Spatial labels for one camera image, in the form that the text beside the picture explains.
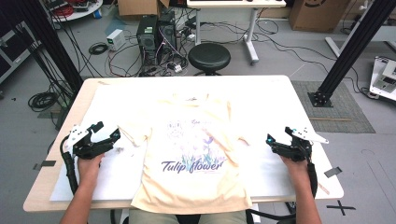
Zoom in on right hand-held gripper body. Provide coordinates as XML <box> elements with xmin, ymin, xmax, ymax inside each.
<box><xmin>275</xmin><ymin>126</ymin><xmax>330</xmax><ymax>162</ymax></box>

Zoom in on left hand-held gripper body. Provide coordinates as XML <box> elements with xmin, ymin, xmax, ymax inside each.
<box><xmin>65</xmin><ymin>124</ymin><xmax>115</xmax><ymax>161</ymax></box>

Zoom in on cream printed t-shirt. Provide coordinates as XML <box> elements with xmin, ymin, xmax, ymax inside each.
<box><xmin>120</xmin><ymin>92</ymin><xmax>254</xmax><ymax>216</ymax></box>

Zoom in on person's right hand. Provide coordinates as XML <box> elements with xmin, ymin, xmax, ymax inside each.
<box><xmin>279</xmin><ymin>155</ymin><xmax>310</xmax><ymax>188</ymax></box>

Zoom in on person's left hand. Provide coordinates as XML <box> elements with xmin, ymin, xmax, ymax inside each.
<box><xmin>77</xmin><ymin>153</ymin><xmax>106</xmax><ymax>188</ymax></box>

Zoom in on white table sheet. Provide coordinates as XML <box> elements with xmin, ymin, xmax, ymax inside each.
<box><xmin>49</xmin><ymin>81</ymin><xmax>314</xmax><ymax>203</ymax></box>

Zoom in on grey tape strip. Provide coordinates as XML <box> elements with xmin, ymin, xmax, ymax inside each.
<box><xmin>323</xmin><ymin>166</ymin><xmax>344</xmax><ymax>179</ymax></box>
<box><xmin>33</xmin><ymin>160</ymin><xmax>57</xmax><ymax>172</ymax></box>

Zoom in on grey floor mat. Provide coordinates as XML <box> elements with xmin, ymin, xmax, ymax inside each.
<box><xmin>290</xmin><ymin>80</ymin><xmax>376</xmax><ymax>134</ymax></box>

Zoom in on person's khaki trousers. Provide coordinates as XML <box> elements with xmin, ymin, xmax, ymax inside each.
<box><xmin>128</xmin><ymin>207</ymin><xmax>249</xmax><ymax>224</ymax></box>

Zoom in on small white box device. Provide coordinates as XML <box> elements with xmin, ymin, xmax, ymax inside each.
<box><xmin>106</xmin><ymin>28</ymin><xmax>126</xmax><ymax>52</ymax></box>

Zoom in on black metal stand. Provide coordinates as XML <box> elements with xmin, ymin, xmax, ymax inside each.
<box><xmin>307</xmin><ymin>0</ymin><xmax>396</xmax><ymax>108</ymax></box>
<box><xmin>17</xmin><ymin>0</ymin><xmax>84</xmax><ymax>94</ymax></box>

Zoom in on black computer tower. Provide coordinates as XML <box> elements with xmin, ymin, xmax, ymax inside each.
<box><xmin>135</xmin><ymin>14</ymin><xmax>159</xmax><ymax>67</ymax></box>
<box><xmin>157</xmin><ymin>11</ymin><xmax>177</xmax><ymax>58</ymax></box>

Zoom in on white flat device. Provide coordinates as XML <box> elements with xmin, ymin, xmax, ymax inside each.
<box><xmin>369</xmin><ymin>55</ymin><xmax>396</xmax><ymax>103</ymax></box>

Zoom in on black round stool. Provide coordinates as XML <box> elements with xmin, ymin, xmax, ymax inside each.
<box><xmin>188</xmin><ymin>42</ymin><xmax>232</xmax><ymax>77</ymax></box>

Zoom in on white round table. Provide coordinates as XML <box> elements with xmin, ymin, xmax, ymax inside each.
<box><xmin>45</xmin><ymin>0</ymin><xmax>104</xmax><ymax>23</ymax></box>

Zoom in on large cardboard box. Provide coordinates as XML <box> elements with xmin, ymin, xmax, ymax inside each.
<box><xmin>288</xmin><ymin>0</ymin><xmax>352</xmax><ymax>34</ymax></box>

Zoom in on small cardboard box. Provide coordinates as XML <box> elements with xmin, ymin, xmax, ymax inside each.
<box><xmin>117</xmin><ymin>0</ymin><xmax>171</xmax><ymax>17</ymax></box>

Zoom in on white desk with legs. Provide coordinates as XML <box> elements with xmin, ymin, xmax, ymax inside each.
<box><xmin>186</xmin><ymin>0</ymin><xmax>288</xmax><ymax>65</ymax></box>

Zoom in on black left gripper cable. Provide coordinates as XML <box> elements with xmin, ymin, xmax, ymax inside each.
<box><xmin>59</xmin><ymin>134</ymin><xmax>79</xmax><ymax>196</ymax></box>

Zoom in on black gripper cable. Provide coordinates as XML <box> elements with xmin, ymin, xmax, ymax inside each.
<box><xmin>59</xmin><ymin>134</ymin><xmax>79</xmax><ymax>196</ymax></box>
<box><xmin>246</xmin><ymin>161</ymin><xmax>319</xmax><ymax>222</ymax></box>

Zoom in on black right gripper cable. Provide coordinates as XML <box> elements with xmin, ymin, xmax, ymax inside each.
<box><xmin>246</xmin><ymin>161</ymin><xmax>319</xmax><ymax>222</ymax></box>

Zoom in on large black cable coil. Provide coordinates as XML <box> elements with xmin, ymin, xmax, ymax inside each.
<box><xmin>27</xmin><ymin>91</ymin><xmax>60</xmax><ymax>113</ymax></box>

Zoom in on small black cable coil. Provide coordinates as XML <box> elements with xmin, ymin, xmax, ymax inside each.
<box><xmin>88</xmin><ymin>42</ymin><xmax>109</xmax><ymax>56</ymax></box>

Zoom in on red cable coil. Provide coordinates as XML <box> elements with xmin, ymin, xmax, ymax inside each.
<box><xmin>53</xmin><ymin>4</ymin><xmax>77</xmax><ymax>19</ymax></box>

